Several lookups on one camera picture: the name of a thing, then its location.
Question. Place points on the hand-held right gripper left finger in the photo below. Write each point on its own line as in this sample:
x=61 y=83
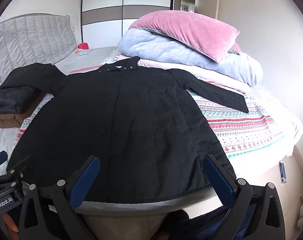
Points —
x=83 y=182

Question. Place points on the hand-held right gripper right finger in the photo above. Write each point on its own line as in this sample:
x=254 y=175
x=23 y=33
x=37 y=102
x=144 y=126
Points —
x=219 y=183

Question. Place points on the black long coat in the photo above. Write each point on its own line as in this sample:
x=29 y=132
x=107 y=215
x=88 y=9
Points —
x=126 y=130

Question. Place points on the person's left hand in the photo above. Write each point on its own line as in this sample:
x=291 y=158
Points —
x=11 y=223

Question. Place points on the folded brown garment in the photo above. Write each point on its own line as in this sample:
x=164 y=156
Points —
x=7 y=121

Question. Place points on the striped patterned bed blanket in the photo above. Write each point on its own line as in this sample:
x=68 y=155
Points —
x=241 y=127

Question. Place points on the folded black padded garment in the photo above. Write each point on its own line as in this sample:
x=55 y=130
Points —
x=14 y=97

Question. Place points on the blue tag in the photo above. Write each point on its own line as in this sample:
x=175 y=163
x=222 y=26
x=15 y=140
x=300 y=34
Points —
x=282 y=172

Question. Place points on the pale pink folded blanket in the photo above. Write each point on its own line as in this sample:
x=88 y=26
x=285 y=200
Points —
x=216 y=77

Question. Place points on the white bed sheet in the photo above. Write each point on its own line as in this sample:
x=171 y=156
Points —
x=29 y=42

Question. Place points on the light blue fleece blanket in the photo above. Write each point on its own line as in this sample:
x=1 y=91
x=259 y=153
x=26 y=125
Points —
x=191 y=57

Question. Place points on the red small object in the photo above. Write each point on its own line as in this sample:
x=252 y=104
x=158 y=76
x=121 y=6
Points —
x=83 y=45

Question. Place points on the pink velvet pillow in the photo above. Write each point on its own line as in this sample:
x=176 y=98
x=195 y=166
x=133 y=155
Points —
x=191 y=31

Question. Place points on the white and grey wardrobe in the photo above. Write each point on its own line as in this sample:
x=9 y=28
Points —
x=104 y=10

